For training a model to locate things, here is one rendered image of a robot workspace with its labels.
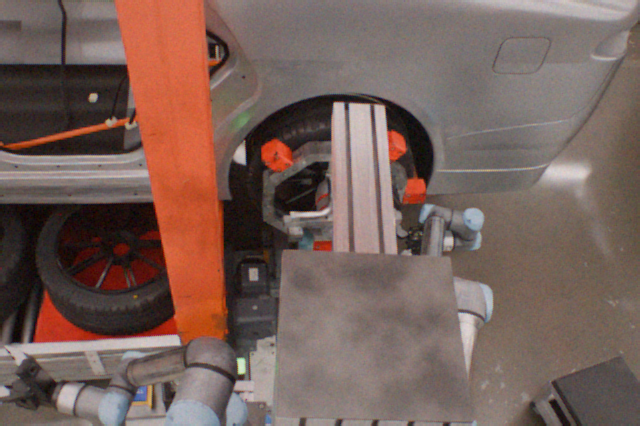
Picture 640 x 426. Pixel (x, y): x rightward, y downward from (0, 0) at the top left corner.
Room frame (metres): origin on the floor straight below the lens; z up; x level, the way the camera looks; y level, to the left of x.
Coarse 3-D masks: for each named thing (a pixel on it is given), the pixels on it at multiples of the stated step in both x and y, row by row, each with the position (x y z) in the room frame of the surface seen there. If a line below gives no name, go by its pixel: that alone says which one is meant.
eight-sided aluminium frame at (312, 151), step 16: (304, 144) 1.61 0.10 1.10; (320, 144) 1.61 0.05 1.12; (304, 160) 1.55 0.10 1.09; (320, 160) 1.56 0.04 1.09; (272, 176) 1.54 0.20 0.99; (288, 176) 1.54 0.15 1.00; (400, 176) 1.63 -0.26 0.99; (272, 192) 1.53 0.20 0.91; (400, 192) 1.63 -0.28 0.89; (272, 208) 1.53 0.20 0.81; (272, 224) 1.53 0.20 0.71; (320, 240) 1.57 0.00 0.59
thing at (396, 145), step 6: (390, 132) 1.67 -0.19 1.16; (390, 138) 1.65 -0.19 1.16; (396, 138) 1.66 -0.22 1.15; (402, 138) 1.68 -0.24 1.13; (390, 144) 1.62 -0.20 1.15; (396, 144) 1.63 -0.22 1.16; (402, 144) 1.65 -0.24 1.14; (390, 150) 1.62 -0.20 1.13; (396, 150) 1.62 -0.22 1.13; (402, 150) 1.63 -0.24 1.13; (390, 156) 1.62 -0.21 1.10; (396, 156) 1.62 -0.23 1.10; (390, 162) 1.62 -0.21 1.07
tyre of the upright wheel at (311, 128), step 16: (320, 96) 1.79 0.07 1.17; (336, 96) 1.80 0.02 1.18; (352, 96) 1.82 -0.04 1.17; (368, 96) 1.85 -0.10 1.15; (288, 112) 1.73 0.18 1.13; (304, 112) 1.72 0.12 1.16; (320, 112) 1.71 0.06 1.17; (256, 128) 1.74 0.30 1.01; (272, 128) 1.69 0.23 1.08; (288, 128) 1.66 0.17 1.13; (304, 128) 1.65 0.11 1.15; (320, 128) 1.65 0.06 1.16; (400, 128) 1.81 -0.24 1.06; (256, 144) 1.67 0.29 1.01; (288, 144) 1.62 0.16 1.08; (256, 160) 1.60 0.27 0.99; (400, 160) 1.71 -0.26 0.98; (256, 176) 1.60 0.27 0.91; (256, 192) 1.60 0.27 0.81
